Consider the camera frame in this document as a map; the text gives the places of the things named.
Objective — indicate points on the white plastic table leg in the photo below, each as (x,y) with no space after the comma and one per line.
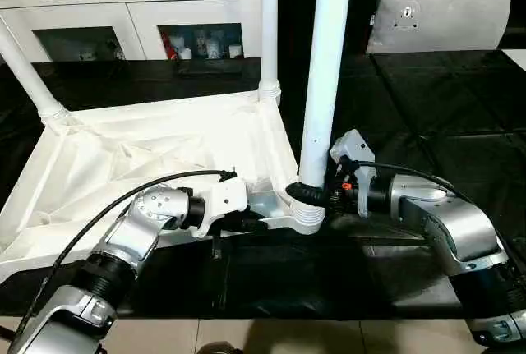
(33,75)
(269,25)
(325,66)

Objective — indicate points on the grey cushion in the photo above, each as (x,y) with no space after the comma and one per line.
(444,17)

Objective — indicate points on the white flat panel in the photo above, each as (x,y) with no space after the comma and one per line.
(516,58)

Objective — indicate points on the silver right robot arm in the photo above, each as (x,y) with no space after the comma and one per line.
(452,222)

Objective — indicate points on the black work mat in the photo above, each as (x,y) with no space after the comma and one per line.
(444,108)

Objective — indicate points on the black furniture with yellow label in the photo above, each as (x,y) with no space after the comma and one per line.
(366,1)

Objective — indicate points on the white plastic table top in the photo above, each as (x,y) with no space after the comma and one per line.
(123,149)

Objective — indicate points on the white glass-door cabinet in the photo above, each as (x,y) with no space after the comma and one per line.
(82,13)

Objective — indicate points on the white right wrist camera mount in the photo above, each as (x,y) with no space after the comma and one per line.
(353,149)

